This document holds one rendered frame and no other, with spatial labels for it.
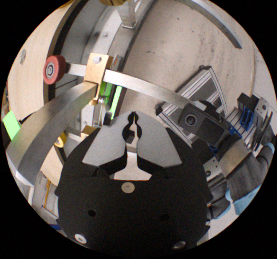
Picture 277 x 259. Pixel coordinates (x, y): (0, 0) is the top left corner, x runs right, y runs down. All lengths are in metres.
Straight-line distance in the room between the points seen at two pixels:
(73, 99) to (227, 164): 0.27
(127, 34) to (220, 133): 0.42
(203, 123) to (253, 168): 0.14
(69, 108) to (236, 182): 0.28
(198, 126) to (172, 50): 1.05
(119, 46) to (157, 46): 0.77
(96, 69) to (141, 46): 0.91
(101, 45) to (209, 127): 0.51
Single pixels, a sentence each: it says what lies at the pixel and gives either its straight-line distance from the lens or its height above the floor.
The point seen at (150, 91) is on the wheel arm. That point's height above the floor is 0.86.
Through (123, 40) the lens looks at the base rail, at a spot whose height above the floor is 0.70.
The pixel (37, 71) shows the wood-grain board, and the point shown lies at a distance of 0.37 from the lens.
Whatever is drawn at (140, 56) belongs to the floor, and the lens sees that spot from 1.10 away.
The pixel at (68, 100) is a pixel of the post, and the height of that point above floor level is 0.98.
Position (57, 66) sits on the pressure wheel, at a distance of 0.27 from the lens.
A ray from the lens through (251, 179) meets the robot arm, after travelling 0.19.
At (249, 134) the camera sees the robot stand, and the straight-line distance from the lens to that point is 0.69.
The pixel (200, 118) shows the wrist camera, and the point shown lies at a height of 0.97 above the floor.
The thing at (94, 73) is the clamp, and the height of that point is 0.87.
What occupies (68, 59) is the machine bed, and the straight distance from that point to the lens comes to 0.46.
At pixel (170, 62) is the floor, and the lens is 1.15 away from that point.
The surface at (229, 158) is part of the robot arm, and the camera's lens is 0.19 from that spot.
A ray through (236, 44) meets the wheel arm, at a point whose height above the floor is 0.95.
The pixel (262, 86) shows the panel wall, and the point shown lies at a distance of 2.86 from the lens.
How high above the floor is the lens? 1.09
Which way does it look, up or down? 58 degrees down
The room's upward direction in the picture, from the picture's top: 178 degrees clockwise
